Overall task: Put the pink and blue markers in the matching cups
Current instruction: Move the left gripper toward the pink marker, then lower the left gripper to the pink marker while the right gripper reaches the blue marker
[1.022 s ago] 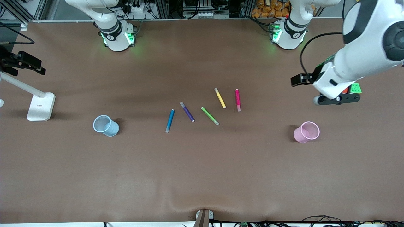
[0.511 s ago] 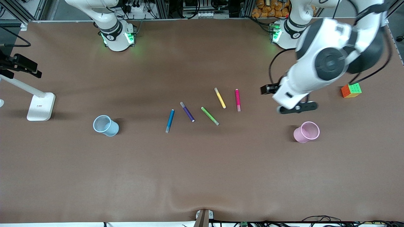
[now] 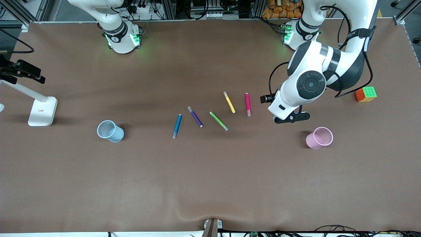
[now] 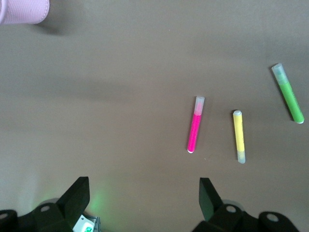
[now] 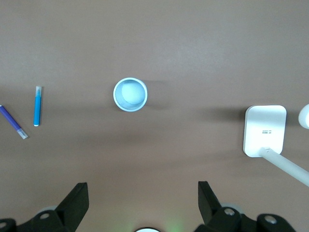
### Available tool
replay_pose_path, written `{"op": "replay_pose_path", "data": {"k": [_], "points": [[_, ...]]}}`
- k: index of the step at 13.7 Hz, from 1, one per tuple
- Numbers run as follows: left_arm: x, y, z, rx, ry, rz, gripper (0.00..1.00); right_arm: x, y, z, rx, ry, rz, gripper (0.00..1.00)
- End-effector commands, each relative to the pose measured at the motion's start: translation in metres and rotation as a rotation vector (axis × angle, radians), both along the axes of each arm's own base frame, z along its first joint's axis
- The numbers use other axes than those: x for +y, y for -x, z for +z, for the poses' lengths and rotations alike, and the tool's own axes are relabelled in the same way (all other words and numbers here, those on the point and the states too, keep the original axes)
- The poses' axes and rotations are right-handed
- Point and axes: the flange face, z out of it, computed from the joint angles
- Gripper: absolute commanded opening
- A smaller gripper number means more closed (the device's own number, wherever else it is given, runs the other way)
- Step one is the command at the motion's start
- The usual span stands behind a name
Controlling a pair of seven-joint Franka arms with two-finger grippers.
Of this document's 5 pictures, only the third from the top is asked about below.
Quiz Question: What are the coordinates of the blue marker pen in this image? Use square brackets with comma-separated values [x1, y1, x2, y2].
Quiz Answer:
[172, 114, 183, 139]

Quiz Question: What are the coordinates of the pink plastic cup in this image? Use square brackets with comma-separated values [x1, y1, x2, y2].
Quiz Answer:
[306, 127, 334, 150]

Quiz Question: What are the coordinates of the yellow marker pen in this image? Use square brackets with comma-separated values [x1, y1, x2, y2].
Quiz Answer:
[223, 91, 236, 114]

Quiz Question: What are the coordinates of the white stand with pole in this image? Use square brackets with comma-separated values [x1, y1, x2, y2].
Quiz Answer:
[0, 80, 58, 127]

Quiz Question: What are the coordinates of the green marker pen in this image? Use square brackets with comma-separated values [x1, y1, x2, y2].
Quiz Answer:
[209, 111, 229, 132]

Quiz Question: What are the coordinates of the purple marker pen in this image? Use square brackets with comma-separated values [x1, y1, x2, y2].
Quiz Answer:
[187, 106, 204, 128]

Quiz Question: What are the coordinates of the multicoloured puzzle cube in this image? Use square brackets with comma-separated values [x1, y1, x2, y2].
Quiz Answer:
[355, 86, 377, 103]

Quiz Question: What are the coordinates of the orange snack packages pile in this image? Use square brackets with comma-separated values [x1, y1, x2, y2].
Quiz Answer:
[262, 0, 304, 19]

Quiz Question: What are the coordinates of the white terminal block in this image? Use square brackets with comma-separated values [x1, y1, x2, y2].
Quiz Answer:
[191, 12, 238, 19]

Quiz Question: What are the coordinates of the light blue plastic cup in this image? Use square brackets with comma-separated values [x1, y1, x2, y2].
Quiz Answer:
[97, 120, 125, 143]

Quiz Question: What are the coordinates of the white power strip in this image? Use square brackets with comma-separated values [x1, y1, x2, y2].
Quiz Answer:
[130, 0, 155, 13]

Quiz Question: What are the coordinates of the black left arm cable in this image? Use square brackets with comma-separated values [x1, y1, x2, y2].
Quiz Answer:
[268, 5, 374, 98]

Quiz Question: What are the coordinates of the slanted aluminium frame strut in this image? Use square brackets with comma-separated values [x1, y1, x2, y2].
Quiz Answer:
[393, 0, 421, 25]
[0, 0, 50, 25]

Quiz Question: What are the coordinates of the upright aluminium frame post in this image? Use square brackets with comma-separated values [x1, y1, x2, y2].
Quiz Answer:
[164, 0, 177, 20]
[252, 0, 265, 19]

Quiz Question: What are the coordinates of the black looped cable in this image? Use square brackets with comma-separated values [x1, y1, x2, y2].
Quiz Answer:
[314, 225, 357, 233]

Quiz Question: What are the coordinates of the long black cable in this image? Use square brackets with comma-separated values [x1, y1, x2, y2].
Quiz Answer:
[219, 230, 421, 237]

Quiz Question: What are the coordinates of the grey metal mount bracket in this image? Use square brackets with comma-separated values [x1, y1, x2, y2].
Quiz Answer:
[201, 218, 223, 237]

